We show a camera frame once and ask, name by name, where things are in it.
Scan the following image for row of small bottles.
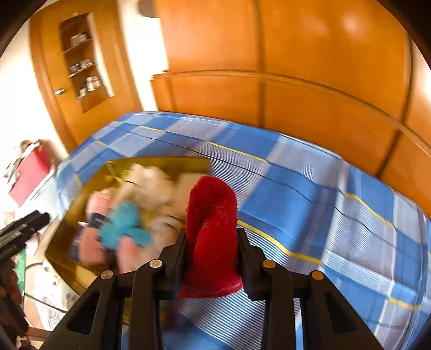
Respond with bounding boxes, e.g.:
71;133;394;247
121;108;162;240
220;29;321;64
77;76;102;98

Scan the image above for wooden cabinet with shelf niche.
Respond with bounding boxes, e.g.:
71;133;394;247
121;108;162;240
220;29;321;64
30;0;144;153

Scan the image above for blue plaid bedsheet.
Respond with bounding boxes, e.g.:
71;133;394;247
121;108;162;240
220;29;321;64
55;111;431;350

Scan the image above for glass side table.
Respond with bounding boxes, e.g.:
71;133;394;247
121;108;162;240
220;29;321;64
20;256;81;334

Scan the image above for red plush doll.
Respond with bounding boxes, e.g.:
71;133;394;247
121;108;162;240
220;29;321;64
178;175;244;299

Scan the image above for dark box with gold interior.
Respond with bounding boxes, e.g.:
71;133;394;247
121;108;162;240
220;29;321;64
45;157;212;327

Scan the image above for small jars on shelf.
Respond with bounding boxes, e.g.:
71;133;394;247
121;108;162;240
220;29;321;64
69;59;94;73

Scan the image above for blue plush elephant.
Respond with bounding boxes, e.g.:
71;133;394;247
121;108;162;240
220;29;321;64
99;202;152;250

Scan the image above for person's left hand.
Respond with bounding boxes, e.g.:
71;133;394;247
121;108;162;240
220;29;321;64
2;261;24;305

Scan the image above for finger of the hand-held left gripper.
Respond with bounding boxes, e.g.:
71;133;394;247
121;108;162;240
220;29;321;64
0;210;51;251

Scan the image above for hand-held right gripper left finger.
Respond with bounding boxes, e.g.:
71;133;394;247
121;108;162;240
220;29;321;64
40;227;187;350

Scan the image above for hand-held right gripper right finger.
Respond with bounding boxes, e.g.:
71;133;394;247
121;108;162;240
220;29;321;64
237;228;384;350

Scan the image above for pink towel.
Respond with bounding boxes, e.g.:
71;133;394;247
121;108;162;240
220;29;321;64
84;189;113;219

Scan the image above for white plastic bag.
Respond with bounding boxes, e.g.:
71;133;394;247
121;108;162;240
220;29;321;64
118;163;176;216

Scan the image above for brown lamp shade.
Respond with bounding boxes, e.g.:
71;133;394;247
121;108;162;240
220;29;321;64
139;0;159;19

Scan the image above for wooden wardrobe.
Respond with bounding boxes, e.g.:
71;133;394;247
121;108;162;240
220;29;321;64
150;0;431;202

